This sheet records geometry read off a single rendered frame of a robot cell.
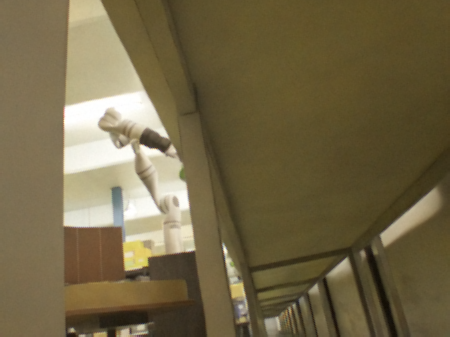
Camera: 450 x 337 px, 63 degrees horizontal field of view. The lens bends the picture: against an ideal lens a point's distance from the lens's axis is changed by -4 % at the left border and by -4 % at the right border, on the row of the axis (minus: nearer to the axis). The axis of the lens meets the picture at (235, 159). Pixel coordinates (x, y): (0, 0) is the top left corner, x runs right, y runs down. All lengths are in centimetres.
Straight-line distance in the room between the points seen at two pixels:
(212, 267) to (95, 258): 94
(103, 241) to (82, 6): 355
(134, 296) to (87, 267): 46
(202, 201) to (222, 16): 28
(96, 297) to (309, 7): 78
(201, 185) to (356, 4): 37
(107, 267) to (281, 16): 112
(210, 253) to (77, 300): 48
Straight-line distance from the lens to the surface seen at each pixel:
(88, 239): 149
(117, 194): 840
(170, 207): 198
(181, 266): 184
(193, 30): 61
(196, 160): 63
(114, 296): 101
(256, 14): 60
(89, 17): 456
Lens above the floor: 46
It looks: 24 degrees up
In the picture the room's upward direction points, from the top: 11 degrees counter-clockwise
